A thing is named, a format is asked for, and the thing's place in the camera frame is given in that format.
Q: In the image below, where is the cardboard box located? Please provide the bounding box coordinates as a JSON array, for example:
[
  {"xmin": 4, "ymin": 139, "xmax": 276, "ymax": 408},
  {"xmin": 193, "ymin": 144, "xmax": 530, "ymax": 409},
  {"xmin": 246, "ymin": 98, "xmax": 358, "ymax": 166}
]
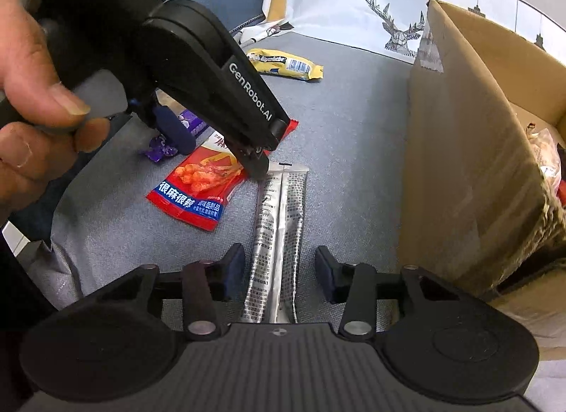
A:
[{"xmin": 398, "ymin": 0, "xmax": 565, "ymax": 350}]

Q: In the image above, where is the left hand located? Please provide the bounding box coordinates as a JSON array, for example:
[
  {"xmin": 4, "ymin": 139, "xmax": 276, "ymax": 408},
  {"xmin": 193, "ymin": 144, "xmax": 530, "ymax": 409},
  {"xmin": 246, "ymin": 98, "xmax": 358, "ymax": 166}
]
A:
[{"xmin": 1, "ymin": 0, "xmax": 109, "ymax": 223}]

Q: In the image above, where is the purple candy wrapper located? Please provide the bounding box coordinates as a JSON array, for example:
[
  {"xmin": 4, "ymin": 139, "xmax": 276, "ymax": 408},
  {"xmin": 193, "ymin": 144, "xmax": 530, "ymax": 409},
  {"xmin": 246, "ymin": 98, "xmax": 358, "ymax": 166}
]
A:
[{"xmin": 142, "ymin": 105, "xmax": 212, "ymax": 164}]

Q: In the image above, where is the yellow snack bar packet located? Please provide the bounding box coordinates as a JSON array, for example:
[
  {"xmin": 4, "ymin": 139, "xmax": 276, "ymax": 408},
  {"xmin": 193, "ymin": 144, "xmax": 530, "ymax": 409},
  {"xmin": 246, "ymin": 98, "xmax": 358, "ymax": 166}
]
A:
[{"xmin": 247, "ymin": 48, "xmax": 324, "ymax": 81}]

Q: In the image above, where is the silver stick packet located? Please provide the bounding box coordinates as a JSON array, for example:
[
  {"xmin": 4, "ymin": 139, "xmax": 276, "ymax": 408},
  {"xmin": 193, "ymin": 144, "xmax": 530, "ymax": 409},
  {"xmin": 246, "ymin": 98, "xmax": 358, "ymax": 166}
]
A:
[{"xmin": 241, "ymin": 162, "xmax": 309, "ymax": 324}]

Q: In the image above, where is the red spicy snack packet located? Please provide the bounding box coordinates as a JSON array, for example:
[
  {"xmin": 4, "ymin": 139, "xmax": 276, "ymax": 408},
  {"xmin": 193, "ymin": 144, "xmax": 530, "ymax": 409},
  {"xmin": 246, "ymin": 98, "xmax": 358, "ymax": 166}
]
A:
[{"xmin": 145, "ymin": 119, "xmax": 300, "ymax": 232}]

